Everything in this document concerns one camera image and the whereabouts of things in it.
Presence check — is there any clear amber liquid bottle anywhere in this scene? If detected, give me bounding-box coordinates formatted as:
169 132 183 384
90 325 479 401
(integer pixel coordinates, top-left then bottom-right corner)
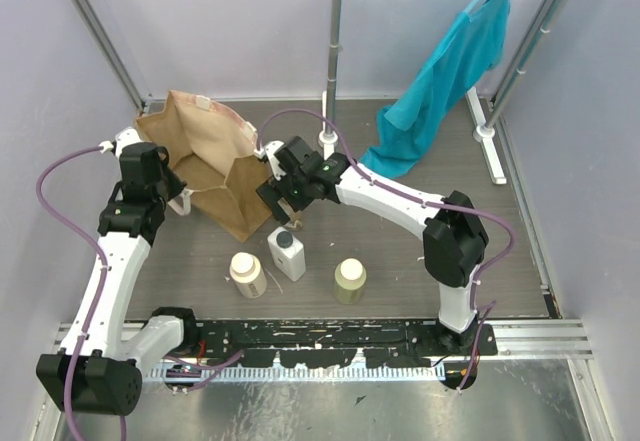
285 219 303 232

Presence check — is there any white square bottle black cap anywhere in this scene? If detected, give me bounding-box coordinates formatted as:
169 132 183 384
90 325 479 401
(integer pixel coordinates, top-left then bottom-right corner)
267 227 306 282

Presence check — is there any brown canvas bag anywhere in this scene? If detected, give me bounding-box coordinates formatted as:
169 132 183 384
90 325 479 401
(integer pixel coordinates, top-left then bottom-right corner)
135 90 271 242

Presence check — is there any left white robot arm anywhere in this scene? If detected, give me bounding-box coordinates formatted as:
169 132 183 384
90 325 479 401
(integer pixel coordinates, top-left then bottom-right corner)
36 141 200 416

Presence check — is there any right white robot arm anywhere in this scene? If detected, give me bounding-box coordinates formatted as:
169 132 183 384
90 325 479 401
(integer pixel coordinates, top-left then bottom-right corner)
254 136 488 355

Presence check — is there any beige round bottle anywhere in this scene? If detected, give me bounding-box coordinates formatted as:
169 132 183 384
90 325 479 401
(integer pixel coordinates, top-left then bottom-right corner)
229 252 267 299

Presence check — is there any yellow-green round bottle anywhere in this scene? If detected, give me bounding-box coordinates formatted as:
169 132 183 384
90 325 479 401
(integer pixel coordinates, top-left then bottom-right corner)
334 258 367 305

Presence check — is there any teal hanging shirt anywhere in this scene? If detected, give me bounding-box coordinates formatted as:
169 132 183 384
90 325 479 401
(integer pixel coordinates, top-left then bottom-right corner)
360 0 511 178

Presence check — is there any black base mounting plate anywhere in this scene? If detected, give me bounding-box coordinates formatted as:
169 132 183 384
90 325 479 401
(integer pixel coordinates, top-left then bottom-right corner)
142 318 499 370

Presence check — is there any metal clothes rack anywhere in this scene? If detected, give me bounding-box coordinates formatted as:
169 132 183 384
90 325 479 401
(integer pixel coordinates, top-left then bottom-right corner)
321 0 569 186

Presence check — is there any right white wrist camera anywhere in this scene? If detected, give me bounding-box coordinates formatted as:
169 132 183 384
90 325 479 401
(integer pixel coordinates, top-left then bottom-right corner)
254 141 286 181

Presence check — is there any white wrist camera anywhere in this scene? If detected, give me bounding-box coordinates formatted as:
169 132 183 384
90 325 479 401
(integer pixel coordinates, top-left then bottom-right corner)
99 127 143 158
254 141 286 181

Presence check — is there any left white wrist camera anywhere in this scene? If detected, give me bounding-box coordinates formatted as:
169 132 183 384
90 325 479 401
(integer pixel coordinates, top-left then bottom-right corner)
99 127 143 158

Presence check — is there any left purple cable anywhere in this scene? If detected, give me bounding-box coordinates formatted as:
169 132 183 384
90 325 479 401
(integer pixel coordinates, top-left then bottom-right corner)
37 145 246 441

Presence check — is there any aluminium frame post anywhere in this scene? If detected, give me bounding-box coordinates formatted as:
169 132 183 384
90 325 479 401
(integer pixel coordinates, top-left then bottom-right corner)
71 0 146 111

